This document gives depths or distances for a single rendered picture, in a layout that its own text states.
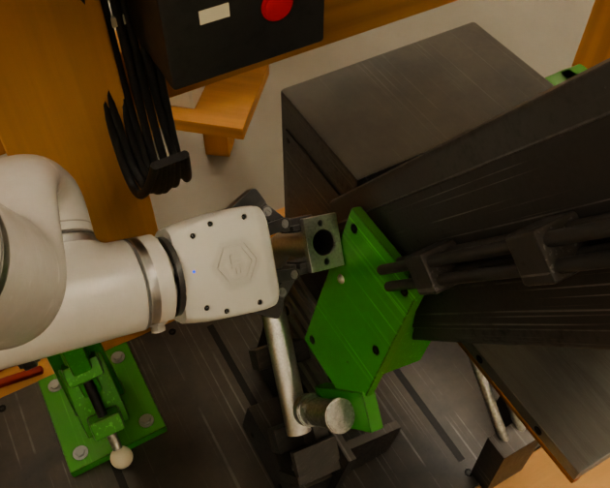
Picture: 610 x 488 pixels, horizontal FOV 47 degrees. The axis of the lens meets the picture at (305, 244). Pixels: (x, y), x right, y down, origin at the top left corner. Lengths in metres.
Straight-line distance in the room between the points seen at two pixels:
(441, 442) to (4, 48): 0.70
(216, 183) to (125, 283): 1.91
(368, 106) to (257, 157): 1.75
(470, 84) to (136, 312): 0.51
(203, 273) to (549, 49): 2.73
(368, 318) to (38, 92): 0.41
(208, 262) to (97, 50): 0.27
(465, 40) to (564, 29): 2.43
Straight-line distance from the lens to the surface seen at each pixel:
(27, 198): 0.51
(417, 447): 0.97
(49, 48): 0.77
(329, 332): 0.78
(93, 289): 0.60
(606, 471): 1.03
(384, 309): 0.68
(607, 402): 0.79
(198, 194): 2.48
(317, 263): 0.70
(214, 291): 0.65
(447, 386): 1.02
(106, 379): 0.92
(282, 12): 0.71
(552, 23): 3.42
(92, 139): 0.85
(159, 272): 0.61
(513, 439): 0.88
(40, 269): 0.42
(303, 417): 0.81
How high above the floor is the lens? 1.78
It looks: 51 degrees down
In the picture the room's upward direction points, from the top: straight up
